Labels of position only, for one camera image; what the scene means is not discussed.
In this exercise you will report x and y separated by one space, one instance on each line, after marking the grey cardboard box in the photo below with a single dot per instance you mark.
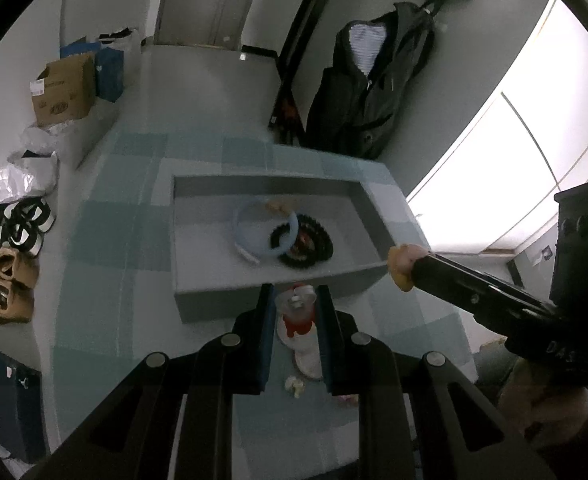
274 244

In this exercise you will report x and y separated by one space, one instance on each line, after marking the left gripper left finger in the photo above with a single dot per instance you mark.
255 329

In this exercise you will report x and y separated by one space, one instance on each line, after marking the grey door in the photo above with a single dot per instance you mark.
214 24

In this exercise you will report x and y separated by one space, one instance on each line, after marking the dark jordan shoe box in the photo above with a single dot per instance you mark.
21 416

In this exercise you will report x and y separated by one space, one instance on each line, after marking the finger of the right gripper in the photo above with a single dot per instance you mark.
500 307

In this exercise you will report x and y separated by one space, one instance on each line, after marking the white plastic bag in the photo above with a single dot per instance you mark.
31 172

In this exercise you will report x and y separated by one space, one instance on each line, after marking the black white sandals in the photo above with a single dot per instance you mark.
23 225

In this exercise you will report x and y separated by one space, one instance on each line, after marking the brown cardboard box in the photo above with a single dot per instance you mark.
64 90

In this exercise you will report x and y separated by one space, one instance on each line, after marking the clear jar red lid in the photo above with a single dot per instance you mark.
297 308

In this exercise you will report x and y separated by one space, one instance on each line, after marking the small cream flower earring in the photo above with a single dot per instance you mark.
295 386

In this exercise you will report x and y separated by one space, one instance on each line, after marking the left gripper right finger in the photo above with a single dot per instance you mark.
341 345

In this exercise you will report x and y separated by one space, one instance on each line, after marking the right hand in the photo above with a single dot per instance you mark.
549 417

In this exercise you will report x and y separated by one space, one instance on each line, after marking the brown sandals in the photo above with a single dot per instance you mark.
18 278

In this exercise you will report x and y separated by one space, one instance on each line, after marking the black jacket striped shirt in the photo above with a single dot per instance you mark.
356 109

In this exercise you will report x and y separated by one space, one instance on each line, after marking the pink plush pig charm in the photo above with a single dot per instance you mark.
400 262

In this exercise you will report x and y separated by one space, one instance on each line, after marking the white round pin badge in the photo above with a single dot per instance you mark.
301 343

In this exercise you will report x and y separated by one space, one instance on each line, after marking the blue bag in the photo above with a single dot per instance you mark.
109 66

